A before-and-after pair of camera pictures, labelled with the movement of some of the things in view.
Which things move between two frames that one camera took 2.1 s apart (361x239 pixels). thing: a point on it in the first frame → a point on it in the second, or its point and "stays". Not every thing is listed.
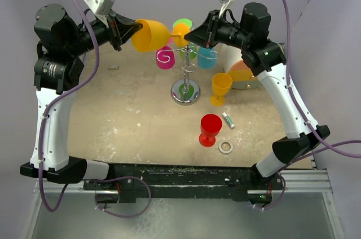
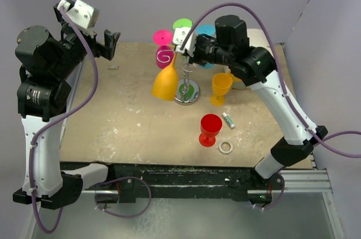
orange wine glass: x=221 y=84 stays
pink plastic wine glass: x=165 y=57 stays
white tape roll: x=225 y=151 stays
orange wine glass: x=152 y=35 → x=165 y=84
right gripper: x=206 y=34 → x=195 y=58
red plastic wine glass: x=211 y=125 stays
